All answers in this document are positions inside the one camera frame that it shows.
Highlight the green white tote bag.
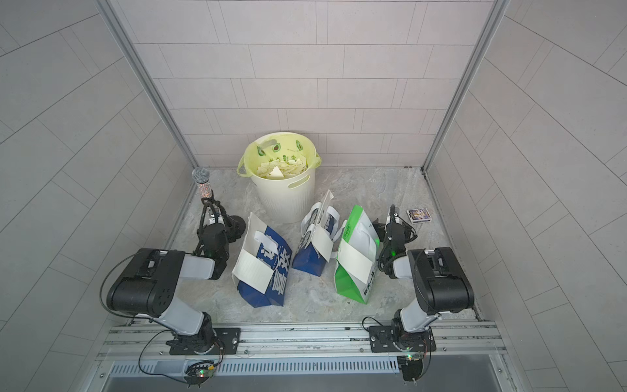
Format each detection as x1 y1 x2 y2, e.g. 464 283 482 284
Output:
334 205 380 304

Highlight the aluminium mounting rail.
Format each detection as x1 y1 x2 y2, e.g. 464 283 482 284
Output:
96 320 507 360

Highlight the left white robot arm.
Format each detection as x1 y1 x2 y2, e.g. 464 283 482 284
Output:
101 197 246 355

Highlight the controller board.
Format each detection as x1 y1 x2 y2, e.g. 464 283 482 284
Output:
184 360 216 387
397 356 425 383

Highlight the left controller board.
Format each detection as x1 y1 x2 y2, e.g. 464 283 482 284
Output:
184 360 216 387

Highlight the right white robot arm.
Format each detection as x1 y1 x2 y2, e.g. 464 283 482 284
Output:
367 205 474 354

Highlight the cream plastic trash bin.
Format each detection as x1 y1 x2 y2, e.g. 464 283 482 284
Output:
249 168 317 224

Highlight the right controller board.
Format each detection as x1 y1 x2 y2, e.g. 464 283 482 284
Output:
397 356 425 383

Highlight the small printed card box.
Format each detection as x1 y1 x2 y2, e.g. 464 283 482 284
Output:
407 207 432 224

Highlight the small blue white tote bag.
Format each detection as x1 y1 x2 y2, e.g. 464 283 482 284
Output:
292 190 342 276

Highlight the shredded paper pile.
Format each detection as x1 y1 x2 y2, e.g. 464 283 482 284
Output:
256 155 307 180

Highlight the glitter-filled clear bottle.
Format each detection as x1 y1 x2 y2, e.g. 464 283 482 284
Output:
192 167 213 199

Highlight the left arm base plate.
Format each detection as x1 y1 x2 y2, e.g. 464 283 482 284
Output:
166 328 241 355

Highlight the large blue white tote bag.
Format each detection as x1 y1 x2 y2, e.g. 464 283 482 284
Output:
232 213 293 308

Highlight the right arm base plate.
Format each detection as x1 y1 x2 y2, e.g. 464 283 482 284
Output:
368 325 437 354

